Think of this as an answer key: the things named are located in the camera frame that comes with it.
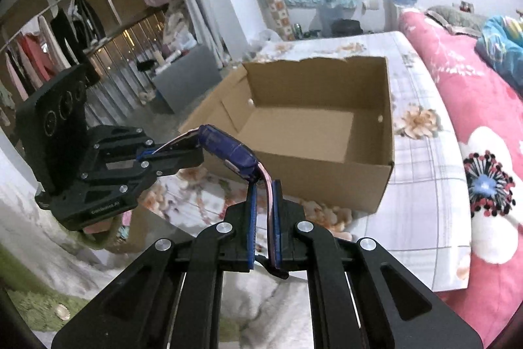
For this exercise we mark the orange patterned hanging strip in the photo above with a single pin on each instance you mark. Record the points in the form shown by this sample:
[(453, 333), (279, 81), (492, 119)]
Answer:
[(279, 13)]

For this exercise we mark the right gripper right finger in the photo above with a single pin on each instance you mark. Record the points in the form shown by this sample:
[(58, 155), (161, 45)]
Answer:
[(290, 250)]

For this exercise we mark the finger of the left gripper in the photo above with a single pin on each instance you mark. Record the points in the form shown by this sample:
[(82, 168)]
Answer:
[(171, 159), (175, 143)]

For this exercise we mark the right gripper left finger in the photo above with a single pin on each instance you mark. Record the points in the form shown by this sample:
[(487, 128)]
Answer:
[(239, 249)]

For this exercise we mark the black bag on floor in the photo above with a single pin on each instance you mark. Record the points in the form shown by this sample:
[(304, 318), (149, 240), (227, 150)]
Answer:
[(346, 28)]

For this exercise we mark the white water dispenser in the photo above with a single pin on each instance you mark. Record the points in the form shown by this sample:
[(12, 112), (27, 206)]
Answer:
[(392, 16)]

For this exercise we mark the grey flat board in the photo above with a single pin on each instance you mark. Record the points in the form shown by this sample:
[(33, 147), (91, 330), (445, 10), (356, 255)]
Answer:
[(187, 78)]

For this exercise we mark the white plastic bag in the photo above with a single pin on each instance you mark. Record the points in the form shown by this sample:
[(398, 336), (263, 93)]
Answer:
[(257, 43)]

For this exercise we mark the grey green pillow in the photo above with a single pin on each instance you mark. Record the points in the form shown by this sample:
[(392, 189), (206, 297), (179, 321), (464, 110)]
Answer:
[(457, 22)]

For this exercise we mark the pink floral blanket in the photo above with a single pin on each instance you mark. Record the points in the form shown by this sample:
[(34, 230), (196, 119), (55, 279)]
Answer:
[(486, 114)]

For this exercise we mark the floral white plastic mat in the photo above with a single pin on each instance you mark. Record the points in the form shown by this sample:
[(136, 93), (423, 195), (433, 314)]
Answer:
[(422, 216)]

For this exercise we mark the black hanging jacket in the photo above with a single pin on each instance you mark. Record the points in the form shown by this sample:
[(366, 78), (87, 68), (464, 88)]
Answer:
[(87, 25)]

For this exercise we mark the blue cartoon quilt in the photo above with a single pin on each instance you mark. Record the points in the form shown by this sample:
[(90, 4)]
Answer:
[(500, 46)]

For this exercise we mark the purple smart watch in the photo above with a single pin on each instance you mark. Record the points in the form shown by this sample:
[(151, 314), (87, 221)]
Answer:
[(243, 162)]

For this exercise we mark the brown cardboard box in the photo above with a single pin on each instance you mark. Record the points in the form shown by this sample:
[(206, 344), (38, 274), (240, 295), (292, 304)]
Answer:
[(321, 126)]

